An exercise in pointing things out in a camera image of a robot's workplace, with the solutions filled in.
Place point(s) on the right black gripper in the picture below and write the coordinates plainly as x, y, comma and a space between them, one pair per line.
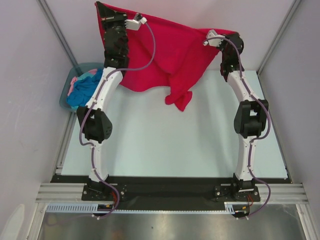
225, 44

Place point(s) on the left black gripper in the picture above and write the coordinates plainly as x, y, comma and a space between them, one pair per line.
109, 16

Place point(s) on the red t shirt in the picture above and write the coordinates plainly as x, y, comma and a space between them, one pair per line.
166, 54

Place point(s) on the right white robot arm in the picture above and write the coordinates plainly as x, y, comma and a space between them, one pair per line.
252, 116

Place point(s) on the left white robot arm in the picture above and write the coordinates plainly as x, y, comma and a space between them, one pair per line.
95, 126

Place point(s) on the pink t shirt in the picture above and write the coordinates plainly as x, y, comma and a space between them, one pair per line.
89, 73

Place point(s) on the translucent blue plastic basket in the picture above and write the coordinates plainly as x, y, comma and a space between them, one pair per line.
76, 71

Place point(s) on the light teal t shirt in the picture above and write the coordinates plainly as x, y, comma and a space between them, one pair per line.
81, 90

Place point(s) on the blue t shirt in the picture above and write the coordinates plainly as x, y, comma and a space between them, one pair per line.
96, 80

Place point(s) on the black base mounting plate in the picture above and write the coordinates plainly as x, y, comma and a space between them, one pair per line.
115, 180

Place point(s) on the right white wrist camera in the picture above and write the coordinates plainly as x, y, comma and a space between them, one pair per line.
213, 39

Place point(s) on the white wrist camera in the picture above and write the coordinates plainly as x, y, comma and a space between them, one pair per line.
135, 23
213, 39

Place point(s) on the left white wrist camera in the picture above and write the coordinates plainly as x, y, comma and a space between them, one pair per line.
135, 23

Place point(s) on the left aluminium corner post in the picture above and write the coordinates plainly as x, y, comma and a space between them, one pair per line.
46, 10

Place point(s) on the aluminium corner post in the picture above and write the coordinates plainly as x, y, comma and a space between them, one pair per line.
46, 10
279, 34

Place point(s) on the right aluminium corner post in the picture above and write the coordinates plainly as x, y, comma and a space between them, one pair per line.
279, 34

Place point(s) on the aluminium front rail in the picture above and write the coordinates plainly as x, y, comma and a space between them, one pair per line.
79, 192

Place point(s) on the slotted cable duct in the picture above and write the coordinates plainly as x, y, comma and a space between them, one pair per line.
218, 208

